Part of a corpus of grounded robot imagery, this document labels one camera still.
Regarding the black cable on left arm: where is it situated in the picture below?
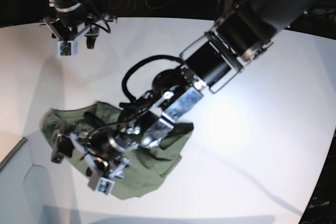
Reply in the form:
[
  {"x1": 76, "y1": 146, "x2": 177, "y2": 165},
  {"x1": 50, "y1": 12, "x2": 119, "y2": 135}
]
[{"x1": 122, "y1": 55, "x2": 186, "y2": 104}]

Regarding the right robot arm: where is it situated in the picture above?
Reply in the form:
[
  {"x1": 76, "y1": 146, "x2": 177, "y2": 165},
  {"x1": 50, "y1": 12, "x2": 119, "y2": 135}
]
[{"x1": 39, "y1": 0, "x2": 116, "y2": 56}]

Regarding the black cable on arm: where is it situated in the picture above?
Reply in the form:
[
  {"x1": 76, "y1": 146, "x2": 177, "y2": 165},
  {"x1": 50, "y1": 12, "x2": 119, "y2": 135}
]
[
  {"x1": 78, "y1": 0, "x2": 112, "y2": 35},
  {"x1": 122, "y1": 55, "x2": 186, "y2": 104}
]

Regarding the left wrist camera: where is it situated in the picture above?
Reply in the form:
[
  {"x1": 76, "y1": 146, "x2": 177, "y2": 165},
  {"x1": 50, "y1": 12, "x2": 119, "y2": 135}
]
[{"x1": 88, "y1": 174, "x2": 115, "y2": 195}]

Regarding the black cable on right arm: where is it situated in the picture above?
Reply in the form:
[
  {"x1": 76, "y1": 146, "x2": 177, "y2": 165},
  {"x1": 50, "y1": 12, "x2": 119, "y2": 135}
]
[{"x1": 78, "y1": 0, "x2": 112, "y2": 35}]

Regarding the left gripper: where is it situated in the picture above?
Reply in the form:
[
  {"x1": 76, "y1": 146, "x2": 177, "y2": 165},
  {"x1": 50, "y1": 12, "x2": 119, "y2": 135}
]
[{"x1": 51, "y1": 111, "x2": 131, "y2": 179}]

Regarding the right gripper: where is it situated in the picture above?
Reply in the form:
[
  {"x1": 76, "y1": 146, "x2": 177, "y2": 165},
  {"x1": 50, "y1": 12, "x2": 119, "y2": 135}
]
[{"x1": 38, "y1": 14, "x2": 117, "y2": 49}]

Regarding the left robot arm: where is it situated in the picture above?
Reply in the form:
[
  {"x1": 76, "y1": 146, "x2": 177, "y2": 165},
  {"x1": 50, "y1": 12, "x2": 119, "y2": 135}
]
[{"x1": 51, "y1": 0, "x2": 317, "y2": 183}]

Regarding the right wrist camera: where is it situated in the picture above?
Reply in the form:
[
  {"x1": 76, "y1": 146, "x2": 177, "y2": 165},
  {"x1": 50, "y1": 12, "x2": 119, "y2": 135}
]
[{"x1": 57, "y1": 40, "x2": 78, "y2": 57}]

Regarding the white table extension panel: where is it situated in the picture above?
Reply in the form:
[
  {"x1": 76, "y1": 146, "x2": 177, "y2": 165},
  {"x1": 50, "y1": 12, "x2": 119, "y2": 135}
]
[{"x1": 1, "y1": 138, "x2": 81, "y2": 223}]

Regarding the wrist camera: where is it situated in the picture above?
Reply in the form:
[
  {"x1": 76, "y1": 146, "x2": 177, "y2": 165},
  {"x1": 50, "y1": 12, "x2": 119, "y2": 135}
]
[
  {"x1": 88, "y1": 174, "x2": 115, "y2": 195},
  {"x1": 57, "y1": 40, "x2": 78, "y2": 57}
]

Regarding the green t-shirt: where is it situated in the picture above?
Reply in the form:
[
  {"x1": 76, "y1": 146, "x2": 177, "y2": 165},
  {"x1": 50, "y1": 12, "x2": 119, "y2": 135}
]
[{"x1": 41, "y1": 102, "x2": 194, "y2": 200}]

